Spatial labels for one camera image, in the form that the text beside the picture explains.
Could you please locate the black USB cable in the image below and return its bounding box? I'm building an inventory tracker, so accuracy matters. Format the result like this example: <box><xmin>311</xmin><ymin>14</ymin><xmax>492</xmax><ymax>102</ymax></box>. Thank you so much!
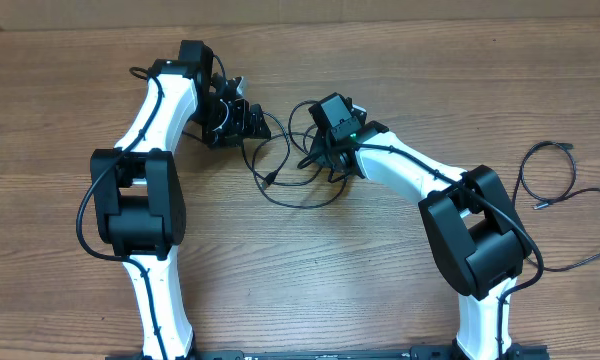
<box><xmin>239</xmin><ymin>99</ymin><xmax>351</xmax><ymax>210</ymax></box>
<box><xmin>512</xmin><ymin>140</ymin><xmax>600</xmax><ymax>274</ymax></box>

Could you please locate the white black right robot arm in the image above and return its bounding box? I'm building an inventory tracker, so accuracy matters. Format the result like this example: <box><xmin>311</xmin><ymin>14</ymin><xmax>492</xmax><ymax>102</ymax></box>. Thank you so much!
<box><xmin>307</xmin><ymin>93</ymin><xmax>549</xmax><ymax>359</ymax></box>

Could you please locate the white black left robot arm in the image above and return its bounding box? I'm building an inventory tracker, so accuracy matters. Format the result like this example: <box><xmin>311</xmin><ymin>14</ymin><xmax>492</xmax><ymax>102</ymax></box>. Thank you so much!
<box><xmin>76</xmin><ymin>40</ymin><xmax>271</xmax><ymax>359</ymax></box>

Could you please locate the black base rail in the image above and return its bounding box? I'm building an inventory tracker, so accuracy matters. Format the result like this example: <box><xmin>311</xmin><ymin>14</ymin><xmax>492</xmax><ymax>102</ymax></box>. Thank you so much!
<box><xmin>105</xmin><ymin>344</ymin><xmax>550</xmax><ymax>360</ymax></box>

